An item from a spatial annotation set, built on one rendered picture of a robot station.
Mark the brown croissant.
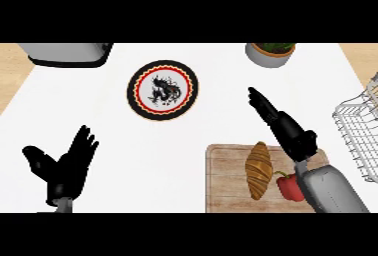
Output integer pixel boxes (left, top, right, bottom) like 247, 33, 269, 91
244, 141, 275, 201

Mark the grey potted plant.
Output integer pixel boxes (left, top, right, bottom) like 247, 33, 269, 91
244, 42, 297, 69

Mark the red bell pepper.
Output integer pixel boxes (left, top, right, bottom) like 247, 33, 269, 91
273, 170, 307, 203

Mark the grey black appliance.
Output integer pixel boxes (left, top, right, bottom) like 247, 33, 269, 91
18, 42, 115, 69

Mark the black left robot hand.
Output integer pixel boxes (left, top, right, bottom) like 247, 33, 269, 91
21, 124, 101, 208

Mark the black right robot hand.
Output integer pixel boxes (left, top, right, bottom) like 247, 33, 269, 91
247, 86, 319, 163

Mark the wooden cutting board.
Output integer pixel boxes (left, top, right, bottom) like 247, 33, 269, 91
204, 143, 331, 214

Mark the black red patterned plate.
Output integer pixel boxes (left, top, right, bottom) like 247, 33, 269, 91
126, 59, 201, 121

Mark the white wire tiered basket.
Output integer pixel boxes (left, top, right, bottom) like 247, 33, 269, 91
331, 71, 378, 184

